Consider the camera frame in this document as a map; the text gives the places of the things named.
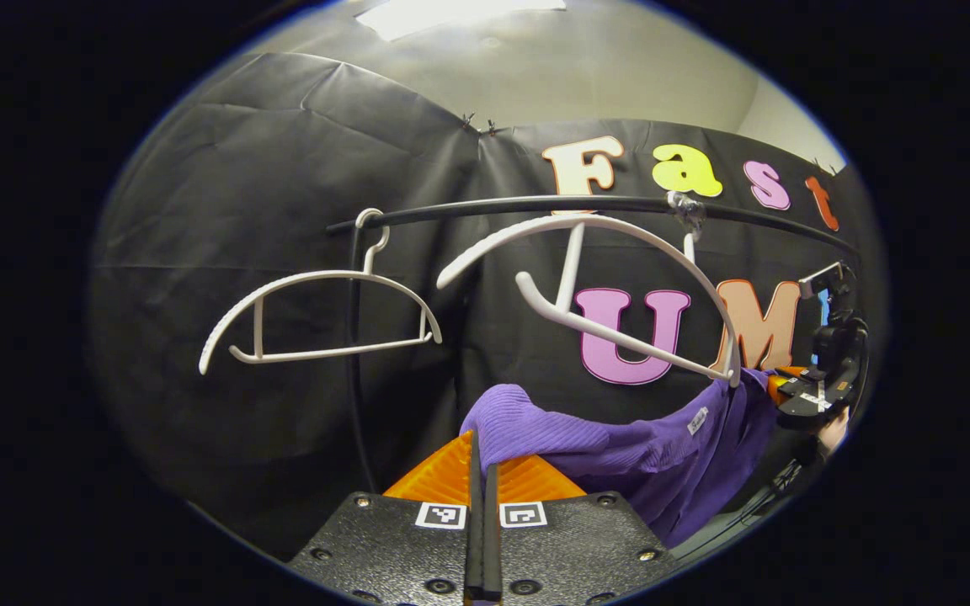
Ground ceiling light panel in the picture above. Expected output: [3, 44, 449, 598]
[354, 0, 568, 41]

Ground white plastic hanger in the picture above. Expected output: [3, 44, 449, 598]
[199, 208, 444, 375]

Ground black backdrop cloth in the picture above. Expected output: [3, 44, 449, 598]
[89, 52, 890, 561]

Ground black clothes rack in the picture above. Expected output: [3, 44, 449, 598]
[325, 194, 863, 497]

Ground purple ribbed shirt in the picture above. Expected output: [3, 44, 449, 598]
[460, 368, 781, 550]

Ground black cable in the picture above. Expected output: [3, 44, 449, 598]
[674, 459, 806, 561]

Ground white hanger with taped hook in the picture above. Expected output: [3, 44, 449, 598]
[436, 192, 743, 388]

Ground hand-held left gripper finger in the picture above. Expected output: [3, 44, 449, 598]
[483, 454, 680, 606]
[287, 431, 486, 606]

